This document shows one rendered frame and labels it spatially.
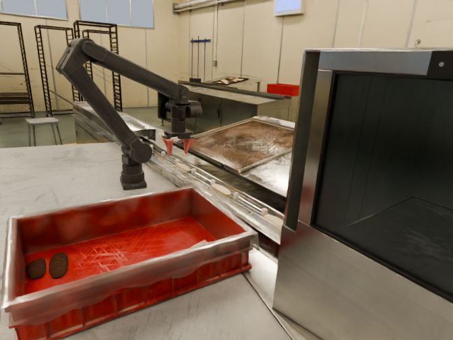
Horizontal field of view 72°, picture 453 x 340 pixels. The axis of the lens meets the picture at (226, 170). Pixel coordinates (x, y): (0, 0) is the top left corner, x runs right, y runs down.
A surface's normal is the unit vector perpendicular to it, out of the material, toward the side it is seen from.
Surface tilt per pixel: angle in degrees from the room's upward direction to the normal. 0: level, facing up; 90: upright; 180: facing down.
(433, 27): 90
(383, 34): 90
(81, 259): 0
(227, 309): 0
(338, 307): 90
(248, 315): 0
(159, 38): 90
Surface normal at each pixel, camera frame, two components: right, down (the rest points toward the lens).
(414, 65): -0.81, 0.16
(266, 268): 0.04, -0.94
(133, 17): 0.59, 0.29
